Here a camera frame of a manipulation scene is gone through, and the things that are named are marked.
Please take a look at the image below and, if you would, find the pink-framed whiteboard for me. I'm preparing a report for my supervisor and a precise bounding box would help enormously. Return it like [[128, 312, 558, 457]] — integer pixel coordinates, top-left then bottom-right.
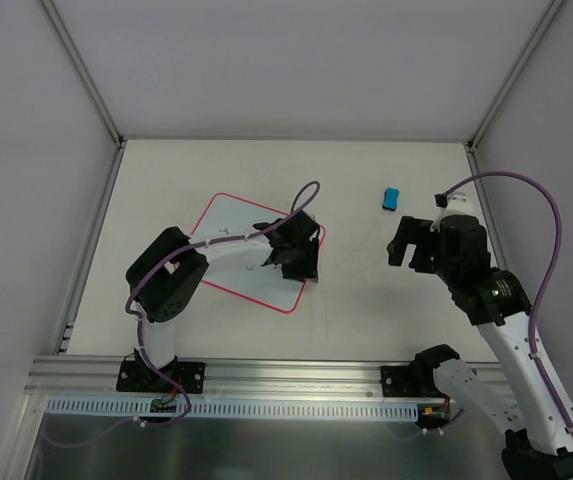
[[191, 192, 306, 314]]

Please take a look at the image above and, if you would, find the blue whiteboard eraser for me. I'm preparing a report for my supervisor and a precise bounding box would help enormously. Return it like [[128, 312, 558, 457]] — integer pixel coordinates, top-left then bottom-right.
[[382, 187, 400, 212]]

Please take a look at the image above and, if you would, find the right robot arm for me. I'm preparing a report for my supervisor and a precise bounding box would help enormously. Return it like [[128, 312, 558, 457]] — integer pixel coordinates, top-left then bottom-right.
[[382, 214, 573, 479]]

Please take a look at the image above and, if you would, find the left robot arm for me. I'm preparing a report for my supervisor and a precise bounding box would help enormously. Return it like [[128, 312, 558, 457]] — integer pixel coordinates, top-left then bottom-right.
[[125, 209, 322, 391]]

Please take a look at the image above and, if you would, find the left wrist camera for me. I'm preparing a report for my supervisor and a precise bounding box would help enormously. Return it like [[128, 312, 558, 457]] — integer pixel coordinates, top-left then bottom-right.
[[276, 211, 320, 244]]

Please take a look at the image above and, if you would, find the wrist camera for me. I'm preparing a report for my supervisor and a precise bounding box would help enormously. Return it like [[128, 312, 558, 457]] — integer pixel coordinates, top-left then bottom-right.
[[276, 211, 320, 244], [430, 191, 474, 232]]

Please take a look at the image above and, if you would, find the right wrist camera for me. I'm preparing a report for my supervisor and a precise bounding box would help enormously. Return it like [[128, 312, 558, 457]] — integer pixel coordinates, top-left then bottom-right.
[[430, 191, 474, 232]]

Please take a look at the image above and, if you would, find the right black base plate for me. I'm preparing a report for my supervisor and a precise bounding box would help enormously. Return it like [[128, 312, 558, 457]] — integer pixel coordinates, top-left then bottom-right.
[[379, 365, 422, 398]]

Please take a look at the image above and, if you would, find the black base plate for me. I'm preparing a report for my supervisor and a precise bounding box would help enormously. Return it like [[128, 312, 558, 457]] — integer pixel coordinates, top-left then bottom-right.
[[379, 365, 422, 398], [115, 354, 206, 394]]

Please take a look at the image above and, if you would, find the white slotted cable duct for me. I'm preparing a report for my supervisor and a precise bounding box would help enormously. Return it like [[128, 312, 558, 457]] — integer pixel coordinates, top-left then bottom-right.
[[45, 396, 419, 423]]

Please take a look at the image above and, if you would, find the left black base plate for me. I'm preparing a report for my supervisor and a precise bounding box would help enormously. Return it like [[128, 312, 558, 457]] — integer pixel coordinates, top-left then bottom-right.
[[115, 354, 206, 394]]

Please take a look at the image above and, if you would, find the aluminium mounting rail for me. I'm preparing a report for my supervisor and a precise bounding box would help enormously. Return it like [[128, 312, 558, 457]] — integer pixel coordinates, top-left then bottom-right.
[[23, 355, 517, 401]]

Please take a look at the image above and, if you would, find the right aluminium frame post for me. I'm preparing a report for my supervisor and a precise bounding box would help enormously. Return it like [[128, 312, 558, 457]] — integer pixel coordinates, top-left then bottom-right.
[[466, 0, 567, 153]]

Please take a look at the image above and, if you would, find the aluminium frame post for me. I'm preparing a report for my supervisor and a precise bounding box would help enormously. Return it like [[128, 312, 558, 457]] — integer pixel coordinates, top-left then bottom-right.
[[37, 0, 124, 148], [466, 0, 567, 153]]

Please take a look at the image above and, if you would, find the left aluminium frame post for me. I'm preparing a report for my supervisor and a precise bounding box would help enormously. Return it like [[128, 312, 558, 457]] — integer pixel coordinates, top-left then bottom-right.
[[37, 0, 124, 148]]

